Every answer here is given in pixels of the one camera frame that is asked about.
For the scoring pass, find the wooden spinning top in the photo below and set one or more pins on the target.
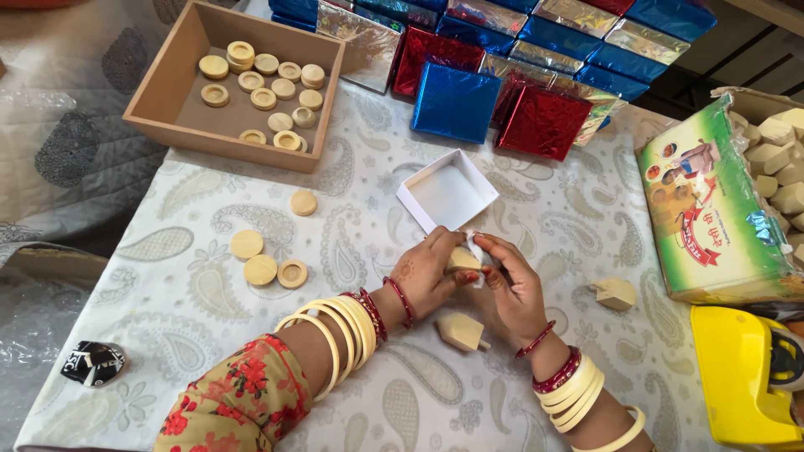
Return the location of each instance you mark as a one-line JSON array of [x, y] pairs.
[[462, 259], [460, 331], [615, 293]]

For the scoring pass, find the clear plastic sheet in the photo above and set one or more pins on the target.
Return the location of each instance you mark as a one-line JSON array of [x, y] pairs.
[[31, 351]]

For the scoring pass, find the white tissue paper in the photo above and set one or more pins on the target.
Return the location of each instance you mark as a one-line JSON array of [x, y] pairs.
[[480, 257]]

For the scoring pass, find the group of wooden discs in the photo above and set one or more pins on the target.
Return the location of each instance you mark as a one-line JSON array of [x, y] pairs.
[[264, 97]]

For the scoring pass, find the recessed wooden disc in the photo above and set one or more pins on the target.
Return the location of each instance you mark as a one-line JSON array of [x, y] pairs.
[[292, 274]]

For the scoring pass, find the grey patterned bedsheet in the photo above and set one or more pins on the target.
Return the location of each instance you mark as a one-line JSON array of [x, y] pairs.
[[63, 125]]

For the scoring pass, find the wooden furniture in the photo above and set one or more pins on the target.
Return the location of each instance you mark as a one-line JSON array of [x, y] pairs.
[[741, 56]]

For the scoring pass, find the white paisley tablecloth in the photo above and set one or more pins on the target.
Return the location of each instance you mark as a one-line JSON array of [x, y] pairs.
[[188, 314]]

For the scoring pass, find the set of cream bangles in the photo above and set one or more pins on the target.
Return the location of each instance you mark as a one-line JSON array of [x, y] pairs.
[[352, 326], [575, 398]]

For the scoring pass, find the single cream bangle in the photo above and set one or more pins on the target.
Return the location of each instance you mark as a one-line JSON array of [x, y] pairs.
[[622, 436]]

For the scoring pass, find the yellow tape dispenser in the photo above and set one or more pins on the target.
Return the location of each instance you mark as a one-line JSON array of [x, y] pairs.
[[735, 370]]

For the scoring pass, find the thin red bangle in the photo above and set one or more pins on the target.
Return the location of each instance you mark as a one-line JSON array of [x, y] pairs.
[[537, 340], [402, 301]]

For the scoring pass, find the floral yellow red sleeve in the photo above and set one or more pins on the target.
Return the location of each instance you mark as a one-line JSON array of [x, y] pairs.
[[238, 402]]

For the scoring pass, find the stack of shiny foil boxes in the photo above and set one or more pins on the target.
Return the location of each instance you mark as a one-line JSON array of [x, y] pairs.
[[455, 103]]

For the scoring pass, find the green printed cardboard carton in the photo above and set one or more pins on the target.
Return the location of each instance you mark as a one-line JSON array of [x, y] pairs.
[[703, 207]]

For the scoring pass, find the glittery red bangle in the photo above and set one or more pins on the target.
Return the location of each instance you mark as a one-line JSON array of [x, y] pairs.
[[559, 375], [373, 314]]

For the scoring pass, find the flat wooden disc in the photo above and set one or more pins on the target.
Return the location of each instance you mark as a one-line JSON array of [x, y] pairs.
[[260, 270], [303, 203], [247, 244]]

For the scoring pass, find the wooden tray box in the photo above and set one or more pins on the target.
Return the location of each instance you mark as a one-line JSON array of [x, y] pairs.
[[163, 94]]

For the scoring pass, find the open white cardboard box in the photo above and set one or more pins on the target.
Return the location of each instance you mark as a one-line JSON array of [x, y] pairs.
[[447, 194]]

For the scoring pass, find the brown cardboard piece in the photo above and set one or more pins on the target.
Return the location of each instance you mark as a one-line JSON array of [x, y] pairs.
[[56, 263]]

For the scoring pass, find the person's left hand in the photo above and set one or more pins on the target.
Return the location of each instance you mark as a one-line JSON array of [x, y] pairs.
[[421, 276]]

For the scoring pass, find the black and white tape roll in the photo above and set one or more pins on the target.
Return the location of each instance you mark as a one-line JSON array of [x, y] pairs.
[[93, 363]]

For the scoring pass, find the heap of wooden tops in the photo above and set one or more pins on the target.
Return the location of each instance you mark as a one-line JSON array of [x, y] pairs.
[[779, 157]]

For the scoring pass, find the person's right hand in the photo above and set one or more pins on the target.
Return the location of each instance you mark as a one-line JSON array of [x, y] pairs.
[[521, 301]]

